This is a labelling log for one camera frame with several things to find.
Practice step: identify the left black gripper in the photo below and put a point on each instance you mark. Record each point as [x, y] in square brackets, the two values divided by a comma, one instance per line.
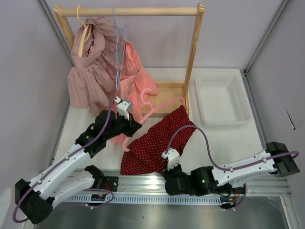
[131, 126]

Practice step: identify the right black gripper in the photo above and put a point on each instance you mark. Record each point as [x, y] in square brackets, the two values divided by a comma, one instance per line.
[167, 173]

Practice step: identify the pink plastic hanger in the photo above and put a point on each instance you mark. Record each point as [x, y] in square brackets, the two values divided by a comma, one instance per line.
[155, 108]

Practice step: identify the red polka dot skirt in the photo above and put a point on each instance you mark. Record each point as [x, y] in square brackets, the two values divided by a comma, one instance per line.
[144, 154]

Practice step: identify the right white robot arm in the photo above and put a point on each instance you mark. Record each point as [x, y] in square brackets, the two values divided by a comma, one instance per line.
[275, 160]

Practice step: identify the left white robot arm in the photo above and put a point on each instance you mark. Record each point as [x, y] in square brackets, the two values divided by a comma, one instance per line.
[38, 197]

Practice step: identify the beige wooden hanger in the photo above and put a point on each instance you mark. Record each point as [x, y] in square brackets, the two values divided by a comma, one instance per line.
[86, 31]

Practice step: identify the wooden clothes rack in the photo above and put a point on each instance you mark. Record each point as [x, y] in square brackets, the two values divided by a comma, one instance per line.
[62, 14]

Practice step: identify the salmon pink garment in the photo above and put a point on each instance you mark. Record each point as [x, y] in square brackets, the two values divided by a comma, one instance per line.
[134, 78]

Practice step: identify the mauve pleated dress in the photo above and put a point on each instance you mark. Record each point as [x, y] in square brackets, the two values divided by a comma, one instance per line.
[91, 81]

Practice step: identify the white plastic basket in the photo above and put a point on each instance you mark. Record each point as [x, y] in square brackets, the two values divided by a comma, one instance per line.
[221, 100]

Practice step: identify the white slotted cable duct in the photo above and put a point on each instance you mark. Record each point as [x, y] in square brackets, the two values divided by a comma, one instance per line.
[144, 199]

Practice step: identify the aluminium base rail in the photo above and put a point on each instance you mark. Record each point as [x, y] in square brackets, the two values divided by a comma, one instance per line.
[153, 184]

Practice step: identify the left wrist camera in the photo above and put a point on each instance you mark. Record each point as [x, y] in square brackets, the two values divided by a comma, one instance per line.
[123, 107]

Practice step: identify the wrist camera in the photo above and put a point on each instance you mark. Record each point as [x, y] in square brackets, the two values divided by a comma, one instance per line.
[172, 157]
[123, 107]

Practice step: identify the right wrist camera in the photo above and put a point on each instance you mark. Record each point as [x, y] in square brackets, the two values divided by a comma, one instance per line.
[172, 157]

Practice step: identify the light blue wire hanger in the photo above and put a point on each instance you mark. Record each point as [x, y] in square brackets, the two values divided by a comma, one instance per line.
[121, 39]

